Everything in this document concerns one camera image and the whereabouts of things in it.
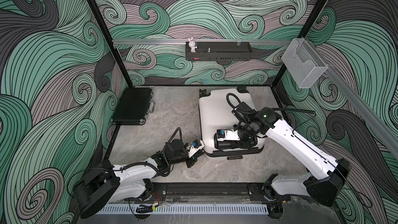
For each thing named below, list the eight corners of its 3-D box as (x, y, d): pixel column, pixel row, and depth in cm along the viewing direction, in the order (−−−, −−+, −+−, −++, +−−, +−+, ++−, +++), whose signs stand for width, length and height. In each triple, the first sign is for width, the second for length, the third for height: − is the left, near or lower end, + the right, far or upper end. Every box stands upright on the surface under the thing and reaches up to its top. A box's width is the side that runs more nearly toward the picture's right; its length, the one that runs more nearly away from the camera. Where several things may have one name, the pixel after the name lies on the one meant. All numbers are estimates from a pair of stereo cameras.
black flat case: (115, 126, 99) (110, 120, 94) (128, 93, 119) (125, 87, 114) (150, 126, 99) (147, 120, 94) (157, 93, 119) (155, 87, 114)
